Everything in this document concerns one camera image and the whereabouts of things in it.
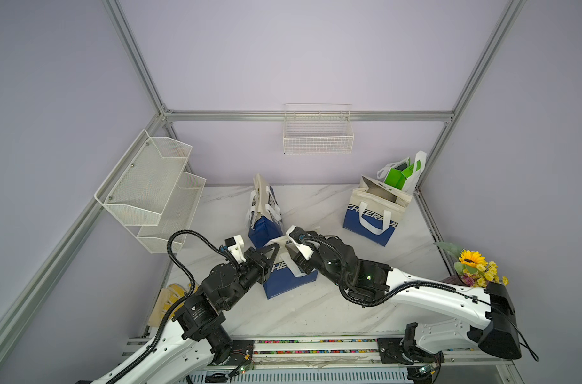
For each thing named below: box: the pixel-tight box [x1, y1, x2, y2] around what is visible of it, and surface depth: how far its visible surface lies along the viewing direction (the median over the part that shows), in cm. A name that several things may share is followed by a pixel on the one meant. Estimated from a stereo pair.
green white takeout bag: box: [376, 150, 427, 193], surface depth 89 cm
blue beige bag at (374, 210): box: [342, 176, 414, 247], surface depth 86 cm
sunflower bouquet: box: [432, 241, 510, 288], surface depth 67 cm
